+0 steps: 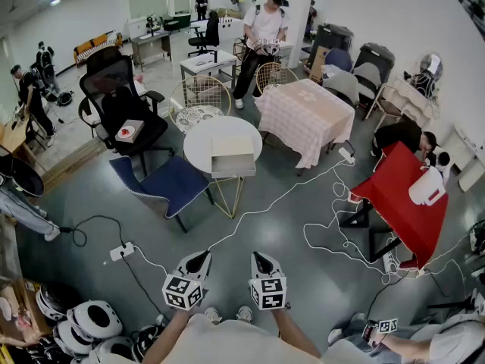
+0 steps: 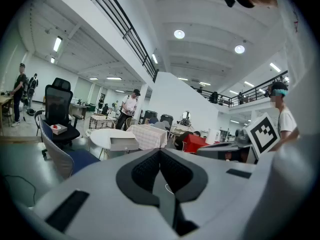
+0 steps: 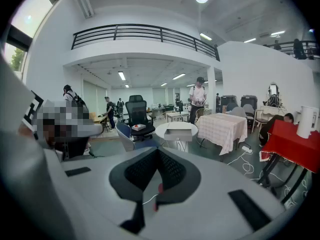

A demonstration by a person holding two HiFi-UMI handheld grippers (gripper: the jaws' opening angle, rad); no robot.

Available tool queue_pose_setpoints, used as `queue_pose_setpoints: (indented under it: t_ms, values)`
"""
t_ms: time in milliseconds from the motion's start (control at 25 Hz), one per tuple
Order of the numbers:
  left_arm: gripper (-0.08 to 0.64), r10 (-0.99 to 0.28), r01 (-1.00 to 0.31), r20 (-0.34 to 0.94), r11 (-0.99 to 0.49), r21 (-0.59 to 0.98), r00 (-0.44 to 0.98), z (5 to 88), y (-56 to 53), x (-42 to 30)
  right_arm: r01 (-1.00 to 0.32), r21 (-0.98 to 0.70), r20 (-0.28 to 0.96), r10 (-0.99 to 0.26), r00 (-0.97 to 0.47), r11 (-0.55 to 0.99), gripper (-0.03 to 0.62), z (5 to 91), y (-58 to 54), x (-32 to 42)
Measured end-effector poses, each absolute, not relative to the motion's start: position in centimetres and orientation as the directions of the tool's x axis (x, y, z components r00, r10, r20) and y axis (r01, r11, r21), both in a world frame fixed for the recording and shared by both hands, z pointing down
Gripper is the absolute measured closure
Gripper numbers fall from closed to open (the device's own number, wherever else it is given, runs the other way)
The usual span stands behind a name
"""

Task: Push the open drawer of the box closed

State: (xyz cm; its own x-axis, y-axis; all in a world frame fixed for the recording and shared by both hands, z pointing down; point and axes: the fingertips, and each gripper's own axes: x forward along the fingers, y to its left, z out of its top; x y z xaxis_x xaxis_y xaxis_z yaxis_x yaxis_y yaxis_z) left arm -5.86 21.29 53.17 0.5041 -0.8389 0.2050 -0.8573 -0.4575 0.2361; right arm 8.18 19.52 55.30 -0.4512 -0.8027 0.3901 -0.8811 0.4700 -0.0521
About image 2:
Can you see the white cardboard box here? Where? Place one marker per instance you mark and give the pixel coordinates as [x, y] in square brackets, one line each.
[124, 134]

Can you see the white plate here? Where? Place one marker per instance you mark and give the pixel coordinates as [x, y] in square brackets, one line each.
[52, 127]

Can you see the round ceiling light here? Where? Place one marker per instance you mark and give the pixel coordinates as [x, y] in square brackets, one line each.
[239, 49]
[179, 34]

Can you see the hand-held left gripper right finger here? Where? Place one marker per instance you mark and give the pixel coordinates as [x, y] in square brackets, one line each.
[182, 176]

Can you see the round mirror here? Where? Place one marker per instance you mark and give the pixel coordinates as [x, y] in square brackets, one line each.
[186, 115]

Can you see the wooden table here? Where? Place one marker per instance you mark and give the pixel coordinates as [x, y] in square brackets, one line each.
[5, 99]

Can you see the blue shell chair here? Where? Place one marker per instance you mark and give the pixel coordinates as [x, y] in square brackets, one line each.
[82, 159]

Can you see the beige box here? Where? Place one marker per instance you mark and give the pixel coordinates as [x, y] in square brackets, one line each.
[61, 130]

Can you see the black balcony railing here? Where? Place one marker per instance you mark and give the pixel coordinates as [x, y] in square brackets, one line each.
[130, 29]
[255, 90]

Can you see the white dressing table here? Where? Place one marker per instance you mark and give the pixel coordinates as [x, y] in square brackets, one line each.
[181, 128]

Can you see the ceiling tube light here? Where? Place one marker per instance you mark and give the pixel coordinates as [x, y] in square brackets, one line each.
[154, 59]
[57, 44]
[275, 67]
[114, 78]

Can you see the pink checked cloth table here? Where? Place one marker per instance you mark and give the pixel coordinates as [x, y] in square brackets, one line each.
[147, 136]

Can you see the red food piece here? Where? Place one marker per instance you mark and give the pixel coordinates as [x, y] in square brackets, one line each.
[55, 127]

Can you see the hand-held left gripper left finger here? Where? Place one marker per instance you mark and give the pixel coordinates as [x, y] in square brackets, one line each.
[140, 176]

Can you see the white round table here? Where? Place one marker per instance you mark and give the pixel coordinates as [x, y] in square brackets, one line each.
[100, 137]

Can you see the person's white shirt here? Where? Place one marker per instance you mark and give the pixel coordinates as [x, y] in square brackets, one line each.
[300, 84]

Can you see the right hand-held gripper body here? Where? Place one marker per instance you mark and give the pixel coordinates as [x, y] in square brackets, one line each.
[262, 134]

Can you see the red cloth table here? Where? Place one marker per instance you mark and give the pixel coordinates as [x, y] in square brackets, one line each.
[193, 142]

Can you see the black trash bin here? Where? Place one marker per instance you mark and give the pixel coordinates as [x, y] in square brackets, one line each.
[150, 116]
[166, 120]

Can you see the black office chair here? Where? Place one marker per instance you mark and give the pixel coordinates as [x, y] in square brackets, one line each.
[58, 101]

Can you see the grey drawer with knob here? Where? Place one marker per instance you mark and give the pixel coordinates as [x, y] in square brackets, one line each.
[120, 146]

